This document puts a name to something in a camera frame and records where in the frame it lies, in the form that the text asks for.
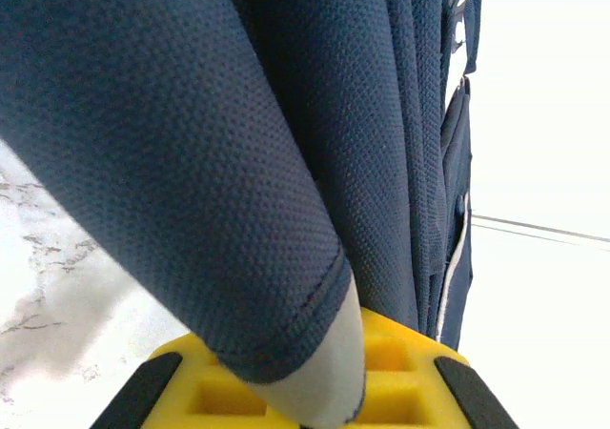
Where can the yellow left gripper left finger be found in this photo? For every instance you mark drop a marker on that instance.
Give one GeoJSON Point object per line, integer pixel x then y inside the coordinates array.
{"type": "Point", "coordinates": [190, 367]}

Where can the navy blue backpack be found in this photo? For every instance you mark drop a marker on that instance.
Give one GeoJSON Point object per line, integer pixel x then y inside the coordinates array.
{"type": "Point", "coordinates": [190, 114]}

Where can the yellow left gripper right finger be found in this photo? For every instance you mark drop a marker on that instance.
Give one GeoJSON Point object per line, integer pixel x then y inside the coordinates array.
{"type": "Point", "coordinates": [419, 353]}

